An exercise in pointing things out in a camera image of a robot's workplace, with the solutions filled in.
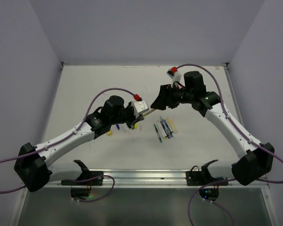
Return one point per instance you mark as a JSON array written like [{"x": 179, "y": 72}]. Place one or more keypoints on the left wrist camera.
[{"x": 139, "y": 108}]

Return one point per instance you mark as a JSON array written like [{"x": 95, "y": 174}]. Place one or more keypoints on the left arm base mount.
[{"x": 85, "y": 178}]

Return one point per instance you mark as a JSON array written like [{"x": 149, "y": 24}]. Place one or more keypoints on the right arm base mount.
[{"x": 200, "y": 176}]

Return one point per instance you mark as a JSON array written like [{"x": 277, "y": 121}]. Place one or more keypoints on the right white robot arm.
[{"x": 253, "y": 161}]

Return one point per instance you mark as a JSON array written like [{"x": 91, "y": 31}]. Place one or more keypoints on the green capped white marker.
[{"x": 164, "y": 134}]

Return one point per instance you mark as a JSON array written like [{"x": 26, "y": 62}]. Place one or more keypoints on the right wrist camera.
[{"x": 174, "y": 75}]

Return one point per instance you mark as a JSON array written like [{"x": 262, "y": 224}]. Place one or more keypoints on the blue pen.
[{"x": 169, "y": 128}]

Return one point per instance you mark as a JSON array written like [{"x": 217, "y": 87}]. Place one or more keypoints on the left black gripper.
[{"x": 133, "y": 120}]

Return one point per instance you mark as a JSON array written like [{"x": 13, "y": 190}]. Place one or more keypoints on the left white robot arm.
[{"x": 36, "y": 165}]

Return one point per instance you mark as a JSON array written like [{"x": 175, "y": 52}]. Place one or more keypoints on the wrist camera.
[
  {"x": 139, "y": 108},
  {"x": 174, "y": 75}
]

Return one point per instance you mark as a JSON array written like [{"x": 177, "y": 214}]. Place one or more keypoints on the dark green clear highlighter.
[{"x": 157, "y": 132}]

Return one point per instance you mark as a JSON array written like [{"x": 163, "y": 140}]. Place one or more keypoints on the olive yellow highlighter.
[{"x": 149, "y": 112}]

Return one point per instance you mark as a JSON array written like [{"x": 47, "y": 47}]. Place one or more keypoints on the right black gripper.
[{"x": 165, "y": 97}]

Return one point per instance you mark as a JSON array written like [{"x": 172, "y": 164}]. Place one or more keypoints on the purple pen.
[{"x": 166, "y": 129}]

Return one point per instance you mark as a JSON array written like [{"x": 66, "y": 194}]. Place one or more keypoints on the aluminium rail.
[{"x": 140, "y": 178}]

